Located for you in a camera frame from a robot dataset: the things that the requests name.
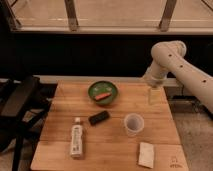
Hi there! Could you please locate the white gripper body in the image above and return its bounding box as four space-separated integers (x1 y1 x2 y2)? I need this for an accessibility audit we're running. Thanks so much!
144 75 164 88

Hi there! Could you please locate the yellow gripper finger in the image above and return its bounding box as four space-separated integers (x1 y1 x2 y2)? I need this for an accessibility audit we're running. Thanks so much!
149 88 161 105

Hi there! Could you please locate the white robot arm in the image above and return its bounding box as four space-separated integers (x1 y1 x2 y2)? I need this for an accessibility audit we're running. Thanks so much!
143 41 213 114

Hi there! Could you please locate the white ceramic cup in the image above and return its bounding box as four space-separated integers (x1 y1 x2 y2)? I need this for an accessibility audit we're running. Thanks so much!
124 113 144 137

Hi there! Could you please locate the green bowl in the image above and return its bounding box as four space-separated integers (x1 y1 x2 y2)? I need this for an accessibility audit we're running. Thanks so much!
88 81 118 106

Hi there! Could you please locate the black rectangular block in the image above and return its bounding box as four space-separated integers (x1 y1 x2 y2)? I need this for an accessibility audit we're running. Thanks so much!
89 111 110 126

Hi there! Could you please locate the orange carrot piece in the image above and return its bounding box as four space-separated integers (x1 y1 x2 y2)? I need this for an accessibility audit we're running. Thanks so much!
95 93 111 101

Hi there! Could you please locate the white folded cloth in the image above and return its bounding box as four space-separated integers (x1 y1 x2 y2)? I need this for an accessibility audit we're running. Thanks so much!
138 142 154 168

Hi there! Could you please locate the white plastic bottle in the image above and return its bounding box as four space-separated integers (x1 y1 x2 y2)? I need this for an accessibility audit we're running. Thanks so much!
70 117 83 158

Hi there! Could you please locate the black chair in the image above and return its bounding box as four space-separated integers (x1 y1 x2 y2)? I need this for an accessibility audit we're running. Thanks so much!
0 76 50 171

